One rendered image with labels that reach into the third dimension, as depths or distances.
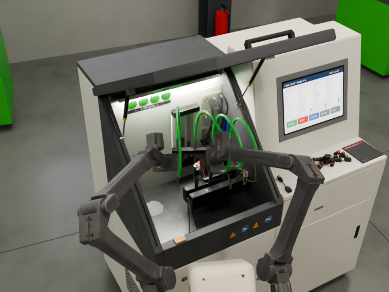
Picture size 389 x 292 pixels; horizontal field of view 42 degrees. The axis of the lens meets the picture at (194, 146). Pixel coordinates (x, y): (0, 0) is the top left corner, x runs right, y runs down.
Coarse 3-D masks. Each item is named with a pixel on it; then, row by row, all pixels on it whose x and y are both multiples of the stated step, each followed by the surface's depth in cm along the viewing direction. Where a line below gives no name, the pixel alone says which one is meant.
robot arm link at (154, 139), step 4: (148, 136) 188; (152, 136) 187; (156, 136) 188; (160, 136) 189; (148, 140) 187; (152, 140) 186; (156, 140) 187; (160, 140) 188; (148, 144) 187; (152, 144) 186; (156, 144) 185; (160, 144) 188; (148, 148) 187; (156, 148) 185; (156, 152) 181; (160, 152) 184; (156, 156) 180; (160, 156) 183; (160, 160) 183
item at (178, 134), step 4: (176, 108) 233; (176, 112) 238; (176, 116) 241; (176, 120) 244; (176, 124) 246; (180, 124) 218; (176, 128) 248; (180, 128) 216; (176, 132) 249; (180, 132) 215; (176, 136) 251; (180, 136) 215; (176, 140) 252; (180, 140) 214; (180, 144) 214; (180, 148) 214; (180, 152) 213; (180, 156) 213; (180, 160) 214; (180, 164) 214; (180, 168) 215; (180, 172) 216; (180, 176) 219
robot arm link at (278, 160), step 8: (232, 152) 197; (240, 152) 193; (248, 152) 190; (256, 152) 186; (264, 152) 182; (272, 152) 179; (280, 152) 177; (232, 160) 198; (240, 160) 193; (248, 160) 189; (256, 160) 185; (264, 160) 182; (272, 160) 178; (280, 160) 170; (288, 160) 167; (280, 168) 176
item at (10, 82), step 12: (0, 36) 468; (0, 48) 454; (0, 60) 440; (0, 72) 428; (0, 84) 433; (12, 84) 507; (0, 96) 439; (12, 96) 491; (0, 108) 445; (12, 108) 475; (0, 120) 452; (12, 120) 461
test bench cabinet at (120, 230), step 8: (112, 216) 273; (120, 224) 261; (120, 232) 267; (128, 232) 252; (128, 240) 257; (136, 248) 246; (120, 272) 296; (128, 272) 276; (120, 280) 303; (128, 280) 282; (136, 280) 266; (120, 288) 310; (128, 288) 289; (136, 288) 271
